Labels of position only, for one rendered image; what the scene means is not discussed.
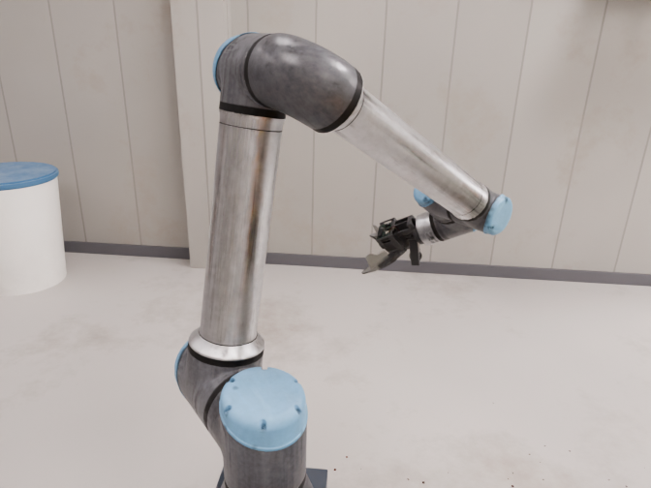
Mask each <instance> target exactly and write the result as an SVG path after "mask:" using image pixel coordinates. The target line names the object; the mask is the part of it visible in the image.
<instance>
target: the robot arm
mask: <svg viewBox="0 0 651 488"><path fill-rule="evenodd" d="M212 74H213V79H214V82H215V84H216V86H217V88H218V90H219V91H220V104H219V112H220V121H219V132H218V141H217V152H216V163H215V172H214V183H213V194H212V203H211V214H210V225H209V235H208V245H207V256H206V266H205V276H204V287H203V297H202V307H201V326H200V327H198V328H197V329H195V330H194V331H193V332H192V333H191V334H190V336H189V340H188V341H187V342H186V343H185V344H184V345H183V347H182V348H181V350H180V351H179V353H178V355H177V357H176V359H175V363H174V376H175V380H176V382H177V385H178V388H179V390H180V392H181V394H182V395H183V397H184V398H185V399H186V400H187V401H188V403H189V404H190V406H191V407H192V408H193V410H194V411H195V413H196V414H197V416H198V417H199V419H200V420H201V422H202V424H203V425H204V426H205V428H206V429H207V431H208V432H209V434H210V435H211V437H212V438H213V439H214V441H216V443H217V444H218V446H219V447H220V449H221V452H222V455H223V462H224V478H225V479H224V481H223V484H222V486H221V488H313V485H312V483H311V481H310V479H309V477H308V475H307V473H306V445H307V419H308V410H307V404H306V397H305V393H304V390H303V387H302V386H301V384H300V383H298V381H297V379H296V378H295V377H293V376H292V375H291V374H289V373H287V372H285V371H283V370H280V369H277V368H272V367H267V370H263V357H264V338H263V337H262V335H261V334H260V333H259V332H258V331H257V326H258V318H259V311H260V304H261V296H262V288H263V280H264V267H265V259H266V251H267V243H268V236H269V229H270V221H271V213H272V205H273V199H274V191H275V183H276V175H277V168H278V161H279V153H280V145H281V137H282V130H283V123H284V122H285V120H286V115H289V116H291V117H292V118H294V119H295V120H297V121H299V122H301V123H302V124H304V125H306V126H308V127H310V128H311V129H313V130H314V131H316V132H317V133H319V134H329V133H332V132H334V133H335V134H337V135H338V136H340V137H341V138H343V139H344V140H346V141H347V142H349V143H350V144H351V145H353V146H354V147H356V148H357V149H359V150H360V151H362V152H363V153H365V154H366V155H368V156H369V157H370V158H372V159H373V160H375V161H376V162H378V163H379V164H381V165H382V166H384V167H385V168H387V169H388V170H390V171H391V172H393V173H394V174H396V175H397V176H399V177H400V178H402V179H403V180H405V181H406V182H407V183H409V184H410V185H412V186H413V187H415V189H414V198H415V200H416V202H417V203H418V205H419V206H420V207H423V208H424V209H425V210H426V212H424V213H421V214H418V215H417V217H416V218H415V217H414V216H413V215H410V216H408V217H405V218H402V219H400V220H396V219H395V217H394V218H391V219H389V220H386V221H383V222H381V223H380V226H379V227H378V226H377V225H373V228H374V230H375V231H376V232H375V233H372V234H370V235H369V236H370V237H372V238H373V239H375V240H376V241H377V242H378V243H379V246H380V247H381V248H382V249H385V250H386V251H387V252H389V254H388V253H387V252H386V251H382V252H381V253H379V254H378V255H374V254H371V253H370V254H368V255H367V256H366V260H367V263H368V265H369V267H367V268H365V269H364V270H363V271H362V272H361V273H362V274H366V273H370V272H374V271H377V270H379V269H383V268H385V267H387V266H389V265H391V264H392V263H394V262H395V261H396V260H397V259H398V258H399V257H400V256H402V255H403V254H404V253H405V252H407V249H410V255H409V258H410V260H411V265H419V262H420V260H421V258H422V254H421V251H420V246H419V244H421V245H422V244H425V245H427V246H430V245H433V244H436V243H440V242H443V241H446V240H449V239H452V238H454V237H457V236H460V235H463V234H466V233H469V232H475V231H476V230H479V231H482V232H483V233H484V234H490V235H496V234H499V233H500V232H502V231H503V230H504V229H505V227H506V226H507V224H508V222H509V220H510V219H511V216H512V201H511V199H510V198H508V197H506V196H505V195H499V194H496V193H493V192H492V191H491V190H489V189H488V188H487V187H486V186H484V185H483V184H482V183H480V182H479V181H477V180H476V179H475V178H474V177H472V176H471V175H470V174H469V173H468V172H466V171H465V170H464V169H463V168H461V167H460V166H459V165H458V164H456V163H455V162H454V161H453V160H451V159H450V158H449V157H448V156H447V155H445V154H444V153H443V152H442V151H440V150H439V149H438V148H437V147H436V146H434V145H433V144H432V143H431V142H429V141H428V140H427V139H426V138H425V137H423V136H422V135H421V134H419V133H418V132H417V131H416V130H415V129H413V128H412V127H411V126H410V125H408V124H407V123H406V122H405V121H404V120H402V119H401V118H400V117H399V116H397V115H396V114H395V113H394V112H393V111H391V110H390V109H389V108H388V107H386V106H385V105H384V104H383V103H381V102H380V101H379V100H378V99H376V98H375V97H374V96H373V95H372V94H370V93H369V92H368V91H367V90H365V89H364V81H363V77H362V74H361V73H360V72H359V71H358V70H357V69H356V68H355V67H353V66H352V65H351V64H350V63H349V62H347V61H346V60H345V59H343V58H341V57H340V56H338V55H337V54H335V53H333V52H331V51H330V50H328V49H326V48H324V47H322V46H319V45H317V44H315V43H313V42H310V41H308V40H306V39H303V38H301V37H299V36H295V35H291V34H286V33H258V32H247V33H242V34H240V35H236V36H233V37H231V38H229V39H227V40H226V41H225V42H224V43H222V45H221V46H220V47H219V49H218V50H217V52H216V54H215V57H214V60H213V65H212ZM388 221H391V222H390V223H387V224H384V223H386V222H388Z"/></svg>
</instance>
